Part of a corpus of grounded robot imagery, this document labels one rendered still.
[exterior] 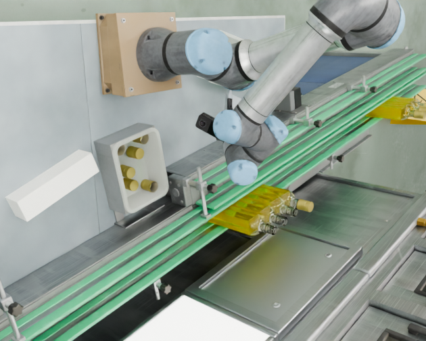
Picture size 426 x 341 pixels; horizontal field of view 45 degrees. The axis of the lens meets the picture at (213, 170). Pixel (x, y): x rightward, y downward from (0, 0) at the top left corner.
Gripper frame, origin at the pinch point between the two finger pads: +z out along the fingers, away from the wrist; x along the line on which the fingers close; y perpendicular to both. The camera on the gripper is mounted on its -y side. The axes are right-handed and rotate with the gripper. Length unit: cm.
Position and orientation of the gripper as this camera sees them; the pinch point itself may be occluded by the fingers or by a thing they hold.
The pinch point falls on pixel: (220, 108)
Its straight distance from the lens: 162.5
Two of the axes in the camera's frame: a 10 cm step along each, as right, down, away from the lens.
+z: -1.1, -5.9, 8.0
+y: 9.6, 1.6, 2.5
